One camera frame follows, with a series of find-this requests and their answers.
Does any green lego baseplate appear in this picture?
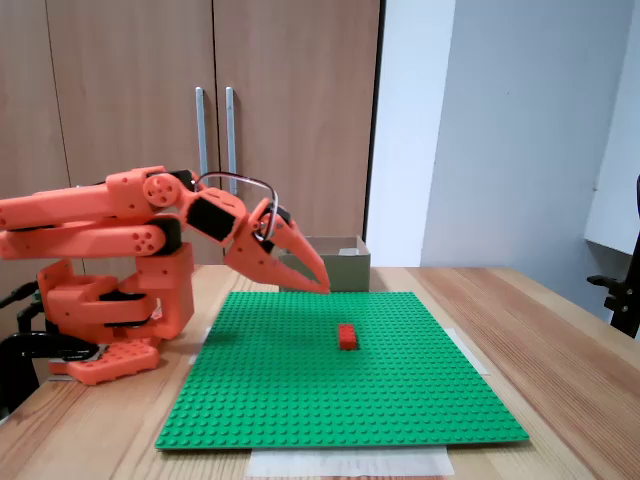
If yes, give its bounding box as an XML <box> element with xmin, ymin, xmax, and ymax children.
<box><xmin>154</xmin><ymin>291</ymin><xmax>530</xmax><ymax>452</ymax></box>

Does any cardboard box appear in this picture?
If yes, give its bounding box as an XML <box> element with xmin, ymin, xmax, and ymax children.
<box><xmin>277</xmin><ymin>234</ymin><xmax>372</xmax><ymax>294</ymax></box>

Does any black power cable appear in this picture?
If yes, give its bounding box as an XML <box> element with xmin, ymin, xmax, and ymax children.
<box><xmin>16</xmin><ymin>298</ymin><xmax>49</xmax><ymax>334</ymax></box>
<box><xmin>0</xmin><ymin>281</ymin><xmax>41</xmax><ymax>309</ymax></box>

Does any short masking tape strip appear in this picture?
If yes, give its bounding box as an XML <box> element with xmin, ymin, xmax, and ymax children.
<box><xmin>447</xmin><ymin>327</ymin><xmax>491</xmax><ymax>376</ymax></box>
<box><xmin>188</xmin><ymin>324</ymin><xmax>216</xmax><ymax>366</ymax></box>

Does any red lego block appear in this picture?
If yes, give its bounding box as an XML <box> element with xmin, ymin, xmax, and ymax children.
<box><xmin>338</xmin><ymin>323</ymin><xmax>360</xmax><ymax>351</ymax></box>

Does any black office chair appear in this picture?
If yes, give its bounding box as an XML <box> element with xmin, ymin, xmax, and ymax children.
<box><xmin>586</xmin><ymin>173</ymin><xmax>640</xmax><ymax>342</ymax></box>

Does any black table clamp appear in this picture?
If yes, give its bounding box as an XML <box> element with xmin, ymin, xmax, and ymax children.
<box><xmin>0</xmin><ymin>330</ymin><xmax>104</xmax><ymax>419</ymax></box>

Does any metal cabinet handle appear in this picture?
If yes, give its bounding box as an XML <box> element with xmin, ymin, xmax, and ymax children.
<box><xmin>194</xmin><ymin>86</ymin><xmax>211</xmax><ymax>177</ymax></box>
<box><xmin>225</xmin><ymin>86</ymin><xmax>240</xmax><ymax>195</ymax></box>

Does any long masking tape strip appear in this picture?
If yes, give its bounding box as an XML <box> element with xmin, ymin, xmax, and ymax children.
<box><xmin>248</xmin><ymin>446</ymin><xmax>456</xmax><ymax>479</ymax></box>

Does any gripper servo cable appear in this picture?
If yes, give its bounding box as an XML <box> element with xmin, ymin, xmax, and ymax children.
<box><xmin>192</xmin><ymin>172</ymin><xmax>280</xmax><ymax>242</ymax></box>

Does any wooden cabinet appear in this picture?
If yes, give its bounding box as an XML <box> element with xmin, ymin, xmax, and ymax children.
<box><xmin>0</xmin><ymin>0</ymin><xmax>387</xmax><ymax>321</ymax></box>

